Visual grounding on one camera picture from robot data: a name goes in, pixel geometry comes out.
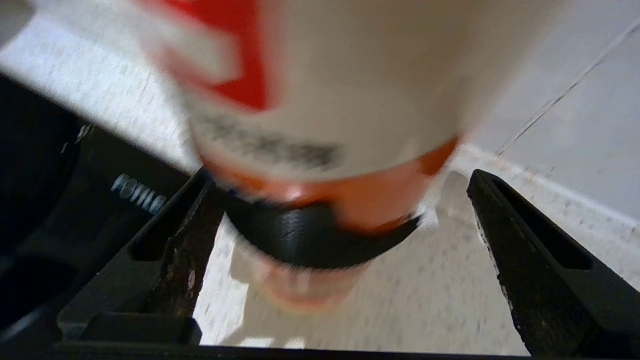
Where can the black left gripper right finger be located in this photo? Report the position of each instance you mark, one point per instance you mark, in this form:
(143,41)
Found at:
(560,290)

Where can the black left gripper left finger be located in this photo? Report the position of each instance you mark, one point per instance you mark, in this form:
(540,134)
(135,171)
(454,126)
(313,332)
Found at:
(150,280)

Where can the orange white dish soap bottle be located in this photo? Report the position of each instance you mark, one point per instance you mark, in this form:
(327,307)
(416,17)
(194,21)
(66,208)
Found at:
(360,100)

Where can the black induction cooktop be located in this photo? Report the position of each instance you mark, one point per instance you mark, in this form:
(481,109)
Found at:
(50,190)

